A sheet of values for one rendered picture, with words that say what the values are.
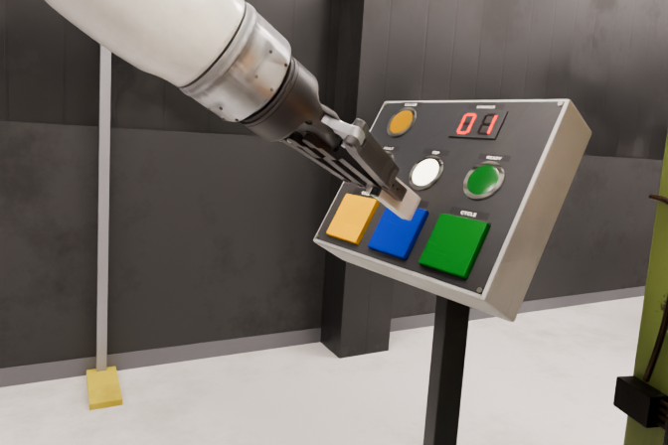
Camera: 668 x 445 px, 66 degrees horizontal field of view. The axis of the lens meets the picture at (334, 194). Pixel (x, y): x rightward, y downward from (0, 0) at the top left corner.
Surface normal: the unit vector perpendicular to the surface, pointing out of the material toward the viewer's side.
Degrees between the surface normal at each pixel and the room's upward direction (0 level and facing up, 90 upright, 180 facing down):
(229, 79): 121
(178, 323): 90
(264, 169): 90
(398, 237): 60
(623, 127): 90
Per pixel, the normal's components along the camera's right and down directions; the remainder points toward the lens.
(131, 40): -0.04, 0.81
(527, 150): -0.65, -0.48
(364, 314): 0.46, 0.14
